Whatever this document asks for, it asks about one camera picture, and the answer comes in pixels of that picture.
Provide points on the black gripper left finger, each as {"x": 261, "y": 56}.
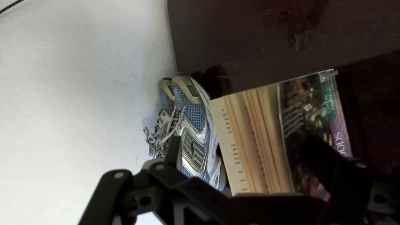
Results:
{"x": 137, "y": 196}

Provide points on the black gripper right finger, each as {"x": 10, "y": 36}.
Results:
{"x": 332, "y": 176}

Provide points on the thick paperback book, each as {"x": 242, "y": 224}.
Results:
{"x": 250, "y": 142}

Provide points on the blue grey sneaker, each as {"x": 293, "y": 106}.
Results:
{"x": 191, "y": 117}

